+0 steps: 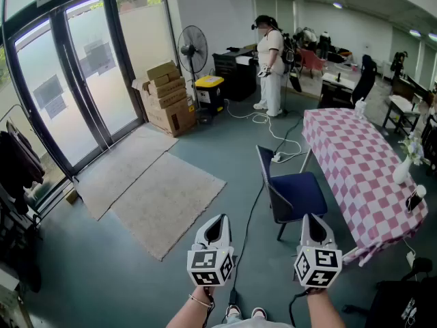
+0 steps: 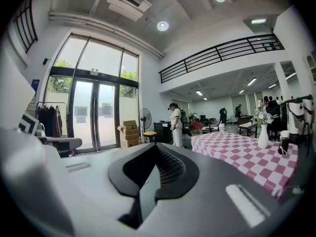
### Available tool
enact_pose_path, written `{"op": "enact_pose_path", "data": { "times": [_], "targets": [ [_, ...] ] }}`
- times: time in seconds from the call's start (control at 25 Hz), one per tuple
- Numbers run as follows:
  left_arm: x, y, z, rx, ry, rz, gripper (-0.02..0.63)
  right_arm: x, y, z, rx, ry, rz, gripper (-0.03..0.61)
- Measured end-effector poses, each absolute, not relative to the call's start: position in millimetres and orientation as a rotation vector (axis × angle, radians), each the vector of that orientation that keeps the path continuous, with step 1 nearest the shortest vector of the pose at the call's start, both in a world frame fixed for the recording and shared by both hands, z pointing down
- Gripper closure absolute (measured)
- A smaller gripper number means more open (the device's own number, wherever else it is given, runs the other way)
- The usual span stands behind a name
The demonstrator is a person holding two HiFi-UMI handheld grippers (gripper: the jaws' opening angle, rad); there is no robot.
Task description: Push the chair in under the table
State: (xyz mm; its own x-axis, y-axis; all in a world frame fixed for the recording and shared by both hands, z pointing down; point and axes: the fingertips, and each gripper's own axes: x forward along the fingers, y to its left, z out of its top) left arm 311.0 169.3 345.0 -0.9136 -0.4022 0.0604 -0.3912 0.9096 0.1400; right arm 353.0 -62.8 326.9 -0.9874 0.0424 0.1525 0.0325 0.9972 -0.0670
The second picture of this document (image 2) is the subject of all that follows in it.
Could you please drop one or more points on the pink checked tablecloth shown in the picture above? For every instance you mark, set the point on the pink checked tablecloth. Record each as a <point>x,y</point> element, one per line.
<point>247,159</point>

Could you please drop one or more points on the black cabinet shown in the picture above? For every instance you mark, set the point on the black cabinet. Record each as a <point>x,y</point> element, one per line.
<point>163,132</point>

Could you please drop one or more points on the black mezzanine railing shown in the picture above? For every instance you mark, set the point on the black mezzanine railing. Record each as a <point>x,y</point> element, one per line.
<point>222,52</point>

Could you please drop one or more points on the grey ironing board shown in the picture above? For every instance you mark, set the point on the grey ironing board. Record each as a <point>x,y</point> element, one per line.
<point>61,141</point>

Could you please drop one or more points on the pink checkered tablecloth table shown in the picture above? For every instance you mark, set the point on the pink checkered tablecloth table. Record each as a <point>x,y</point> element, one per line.
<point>234,152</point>

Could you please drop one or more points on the clothes rack with dark clothes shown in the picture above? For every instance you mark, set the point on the clothes rack with dark clothes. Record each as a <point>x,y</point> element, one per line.
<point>50,120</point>

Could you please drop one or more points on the white ceramic vase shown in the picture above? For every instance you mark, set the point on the white ceramic vase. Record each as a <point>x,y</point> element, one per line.
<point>263,139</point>

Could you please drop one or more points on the row of ceiling tube lights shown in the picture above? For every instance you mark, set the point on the row of ceiling tube lights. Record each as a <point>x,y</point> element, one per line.
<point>251,81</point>

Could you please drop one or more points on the white ceiling pipes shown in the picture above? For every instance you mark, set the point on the white ceiling pipes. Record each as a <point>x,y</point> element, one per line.
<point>98,23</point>

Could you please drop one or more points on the wooden bench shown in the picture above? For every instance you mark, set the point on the wooden bench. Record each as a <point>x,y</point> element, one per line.
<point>248,127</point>

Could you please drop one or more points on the blue wall poster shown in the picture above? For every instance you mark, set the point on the blue wall poster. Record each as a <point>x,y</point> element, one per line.
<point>35,86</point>

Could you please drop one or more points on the dark bottle with white cap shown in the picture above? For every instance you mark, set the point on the dark bottle with white cap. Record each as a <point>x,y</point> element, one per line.
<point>283,144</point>

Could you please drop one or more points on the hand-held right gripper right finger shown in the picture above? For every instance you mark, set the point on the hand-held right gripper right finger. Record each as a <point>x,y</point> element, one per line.
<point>187,174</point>

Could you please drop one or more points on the ceiling air conditioner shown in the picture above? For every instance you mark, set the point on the ceiling air conditioner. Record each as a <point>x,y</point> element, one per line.
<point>128,2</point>

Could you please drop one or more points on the white flower bouquet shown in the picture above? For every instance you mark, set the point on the white flower bouquet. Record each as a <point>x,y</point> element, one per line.
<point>263,116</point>

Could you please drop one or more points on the black backpack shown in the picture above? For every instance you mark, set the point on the black backpack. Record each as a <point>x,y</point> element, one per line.
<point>184,118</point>

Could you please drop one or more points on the stack of cardboard boxes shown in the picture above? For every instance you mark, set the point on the stack of cardboard boxes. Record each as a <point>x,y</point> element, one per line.
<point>129,134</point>

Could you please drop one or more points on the yellow-lid black bin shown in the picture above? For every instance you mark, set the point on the yellow-lid black bin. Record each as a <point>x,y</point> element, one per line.
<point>150,136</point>

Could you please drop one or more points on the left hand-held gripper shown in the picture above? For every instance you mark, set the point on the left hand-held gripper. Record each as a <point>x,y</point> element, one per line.
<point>27,125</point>

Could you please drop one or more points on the black standing fan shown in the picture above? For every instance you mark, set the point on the black standing fan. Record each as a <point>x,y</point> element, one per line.
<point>145,118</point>

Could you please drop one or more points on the glass double door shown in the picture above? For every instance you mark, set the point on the glass double door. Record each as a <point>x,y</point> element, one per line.
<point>84,112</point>

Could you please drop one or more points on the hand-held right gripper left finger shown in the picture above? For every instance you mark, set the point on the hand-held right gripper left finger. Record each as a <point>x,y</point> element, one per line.
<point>116,179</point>

